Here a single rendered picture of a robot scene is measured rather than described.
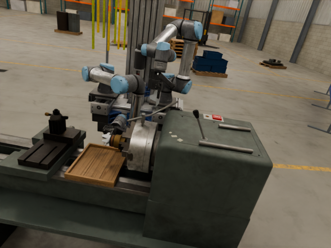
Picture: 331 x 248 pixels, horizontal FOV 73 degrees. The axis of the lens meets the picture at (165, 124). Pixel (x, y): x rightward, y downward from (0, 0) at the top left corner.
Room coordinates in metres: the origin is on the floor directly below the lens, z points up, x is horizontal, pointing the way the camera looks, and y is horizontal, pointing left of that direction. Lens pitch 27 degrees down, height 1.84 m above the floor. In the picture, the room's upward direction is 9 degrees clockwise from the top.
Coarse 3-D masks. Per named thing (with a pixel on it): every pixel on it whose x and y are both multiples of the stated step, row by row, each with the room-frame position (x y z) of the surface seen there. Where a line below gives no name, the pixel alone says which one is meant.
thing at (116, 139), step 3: (111, 135) 1.17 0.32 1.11; (114, 135) 1.18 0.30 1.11; (117, 135) 1.17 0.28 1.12; (120, 135) 1.17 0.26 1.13; (111, 138) 1.15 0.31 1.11; (114, 138) 1.14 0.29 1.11; (117, 138) 1.15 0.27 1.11; (120, 138) 1.15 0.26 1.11; (123, 138) 1.16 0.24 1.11; (126, 138) 1.19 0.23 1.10; (111, 141) 1.14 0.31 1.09; (114, 141) 1.13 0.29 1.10; (117, 141) 1.13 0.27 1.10; (123, 141) 1.15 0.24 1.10; (126, 141) 1.19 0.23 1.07; (111, 144) 1.13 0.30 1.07; (114, 144) 1.13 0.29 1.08; (117, 144) 1.13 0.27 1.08; (114, 147) 1.14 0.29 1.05; (117, 147) 1.13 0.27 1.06
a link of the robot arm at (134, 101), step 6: (138, 78) 1.45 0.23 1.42; (144, 84) 1.50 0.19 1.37; (138, 90) 1.45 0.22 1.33; (144, 90) 1.50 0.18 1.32; (132, 96) 1.50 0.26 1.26; (138, 96) 1.48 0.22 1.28; (132, 102) 1.49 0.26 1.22; (138, 102) 1.49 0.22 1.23; (132, 108) 1.49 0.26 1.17; (138, 108) 1.50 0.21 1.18; (132, 114) 1.49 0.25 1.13; (138, 114) 1.51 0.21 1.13
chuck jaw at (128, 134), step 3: (132, 123) 1.22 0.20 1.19; (132, 126) 1.21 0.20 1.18; (129, 129) 1.20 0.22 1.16; (132, 129) 1.20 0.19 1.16; (123, 132) 1.19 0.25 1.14; (126, 132) 1.19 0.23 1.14; (129, 132) 1.19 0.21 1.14; (123, 135) 1.18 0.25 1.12; (126, 135) 1.18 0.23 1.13; (129, 135) 1.18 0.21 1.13
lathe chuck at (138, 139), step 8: (136, 128) 1.11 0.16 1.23; (144, 128) 1.12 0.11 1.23; (136, 136) 1.06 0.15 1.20; (144, 136) 1.07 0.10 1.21; (136, 144) 1.03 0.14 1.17; (144, 144) 1.04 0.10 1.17; (128, 152) 1.02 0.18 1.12; (136, 152) 1.02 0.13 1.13; (128, 160) 1.01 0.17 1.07; (136, 160) 1.01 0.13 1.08; (128, 168) 1.04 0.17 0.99; (136, 168) 1.02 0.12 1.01
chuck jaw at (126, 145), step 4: (120, 144) 1.11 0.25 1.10; (124, 144) 1.11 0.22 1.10; (128, 144) 1.12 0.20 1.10; (120, 148) 1.08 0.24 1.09; (124, 148) 1.07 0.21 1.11; (128, 148) 1.07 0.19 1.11; (124, 152) 1.03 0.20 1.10; (124, 156) 1.03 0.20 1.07; (128, 156) 1.02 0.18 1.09; (132, 156) 1.02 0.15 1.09
